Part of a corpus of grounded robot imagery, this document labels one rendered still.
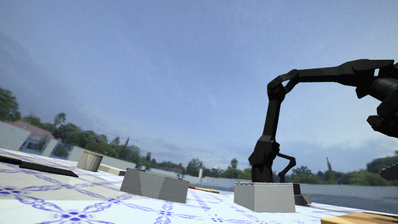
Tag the light wooden board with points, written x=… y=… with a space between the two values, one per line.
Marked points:
x=361 y=218

